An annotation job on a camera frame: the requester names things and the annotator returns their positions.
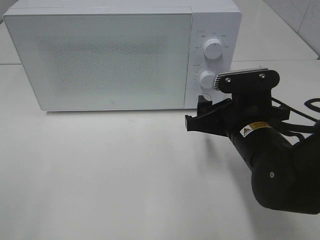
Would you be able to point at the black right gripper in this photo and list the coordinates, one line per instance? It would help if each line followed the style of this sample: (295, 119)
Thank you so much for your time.
(246, 114)

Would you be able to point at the round white door release button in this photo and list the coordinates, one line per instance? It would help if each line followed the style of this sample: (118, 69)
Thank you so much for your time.
(207, 96)

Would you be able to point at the white microwave knob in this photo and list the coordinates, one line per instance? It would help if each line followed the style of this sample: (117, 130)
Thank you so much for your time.
(206, 79)
(213, 48)

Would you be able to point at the white microwave door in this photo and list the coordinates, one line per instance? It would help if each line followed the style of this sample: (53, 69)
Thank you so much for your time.
(104, 62)

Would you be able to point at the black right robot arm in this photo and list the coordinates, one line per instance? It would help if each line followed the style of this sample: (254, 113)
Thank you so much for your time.
(284, 158)

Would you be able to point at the white microwave oven body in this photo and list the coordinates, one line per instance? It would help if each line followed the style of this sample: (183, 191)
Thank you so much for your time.
(209, 18)

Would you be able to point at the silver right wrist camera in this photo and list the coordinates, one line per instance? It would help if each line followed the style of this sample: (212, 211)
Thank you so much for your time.
(246, 81)

